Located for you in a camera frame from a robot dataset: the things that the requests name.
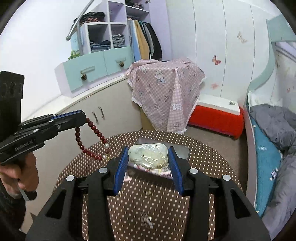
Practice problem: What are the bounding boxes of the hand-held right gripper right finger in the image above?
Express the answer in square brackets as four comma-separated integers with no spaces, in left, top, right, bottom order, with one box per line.
[167,146,271,241]

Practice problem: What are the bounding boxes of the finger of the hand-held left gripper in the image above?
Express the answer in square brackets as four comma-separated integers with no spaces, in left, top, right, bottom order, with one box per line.
[18,110,87,131]
[14,115,88,144]

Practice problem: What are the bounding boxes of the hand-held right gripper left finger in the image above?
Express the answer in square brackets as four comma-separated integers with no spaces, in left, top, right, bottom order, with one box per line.
[25,146,130,241]

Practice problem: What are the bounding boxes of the dark red bead bracelet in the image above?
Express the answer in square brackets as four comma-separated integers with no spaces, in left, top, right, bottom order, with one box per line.
[74,118,110,161]

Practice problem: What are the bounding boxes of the grey rectangular box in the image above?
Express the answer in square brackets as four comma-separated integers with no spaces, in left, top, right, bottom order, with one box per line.
[128,137,191,179]

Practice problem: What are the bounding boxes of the pale jade pendant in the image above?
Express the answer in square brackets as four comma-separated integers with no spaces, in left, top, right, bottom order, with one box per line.
[128,143,169,169]

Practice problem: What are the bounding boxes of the person's left forearm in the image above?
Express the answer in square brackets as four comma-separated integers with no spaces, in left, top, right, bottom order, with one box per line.
[0,185,27,241]

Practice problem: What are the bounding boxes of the person's left hand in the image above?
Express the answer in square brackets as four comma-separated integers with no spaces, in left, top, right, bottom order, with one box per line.
[0,153,38,200]

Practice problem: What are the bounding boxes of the polka dot round table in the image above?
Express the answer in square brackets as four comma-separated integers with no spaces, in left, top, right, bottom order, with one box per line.
[53,130,243,241]

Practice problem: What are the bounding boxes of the beige low cabinet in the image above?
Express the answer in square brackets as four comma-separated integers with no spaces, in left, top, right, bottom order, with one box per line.
[23,74,142,209]

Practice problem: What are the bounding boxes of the wide teal drawer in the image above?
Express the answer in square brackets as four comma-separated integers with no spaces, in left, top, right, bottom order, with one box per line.
[64,51,108,92]

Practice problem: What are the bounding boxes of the red storage box white lid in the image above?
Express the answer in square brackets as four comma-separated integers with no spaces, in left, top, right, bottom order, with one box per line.
[187,94,244,139]

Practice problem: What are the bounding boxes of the pink checked bear cloth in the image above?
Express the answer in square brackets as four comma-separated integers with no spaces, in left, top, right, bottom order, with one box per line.
[126,57,206,134]

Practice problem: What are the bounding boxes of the narrow teal drawer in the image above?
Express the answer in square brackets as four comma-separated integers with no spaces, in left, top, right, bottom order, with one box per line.
[103,46,133,76]

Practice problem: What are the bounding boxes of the folded blue jeans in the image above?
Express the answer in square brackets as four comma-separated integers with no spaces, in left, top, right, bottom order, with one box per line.
[90,40,111,51]

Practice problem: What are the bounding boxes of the blue bed sheet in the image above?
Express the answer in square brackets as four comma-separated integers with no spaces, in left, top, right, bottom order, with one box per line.
[248,117,281,217]

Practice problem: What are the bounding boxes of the grey metal handrail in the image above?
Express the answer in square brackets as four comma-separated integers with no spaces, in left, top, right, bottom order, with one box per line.
[66,0,109,55]

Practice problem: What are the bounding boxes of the folded grey clothes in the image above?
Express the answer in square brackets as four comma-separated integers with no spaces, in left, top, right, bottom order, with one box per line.
[112,34,126,48]

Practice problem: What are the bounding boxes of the light blue hanging garment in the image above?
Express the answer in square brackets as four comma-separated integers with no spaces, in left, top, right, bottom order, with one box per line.
[129,20,141,62]

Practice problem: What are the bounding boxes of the pile of dark clothes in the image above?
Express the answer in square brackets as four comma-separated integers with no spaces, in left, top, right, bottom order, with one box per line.
[74,11,105,24]

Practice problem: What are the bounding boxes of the yellow hanging garment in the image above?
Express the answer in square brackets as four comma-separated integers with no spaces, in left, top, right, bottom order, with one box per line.
[135,21,151,59]

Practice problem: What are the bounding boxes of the grey duvet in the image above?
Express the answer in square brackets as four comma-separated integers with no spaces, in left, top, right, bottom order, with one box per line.
[250,104,296,241]

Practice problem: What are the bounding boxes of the dark hanging jackets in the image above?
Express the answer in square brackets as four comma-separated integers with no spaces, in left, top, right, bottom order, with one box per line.
[144,22,163,59]

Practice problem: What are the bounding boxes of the white wardrobe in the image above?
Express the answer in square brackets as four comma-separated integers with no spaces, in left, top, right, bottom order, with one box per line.
[165,0,274,109]

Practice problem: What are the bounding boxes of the light green bunk bed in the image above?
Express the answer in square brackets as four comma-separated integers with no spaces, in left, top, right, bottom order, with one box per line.
[245,16,296,232]

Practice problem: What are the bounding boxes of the silver metal chain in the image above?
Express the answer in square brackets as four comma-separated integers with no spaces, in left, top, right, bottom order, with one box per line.
[139,210,154,229]

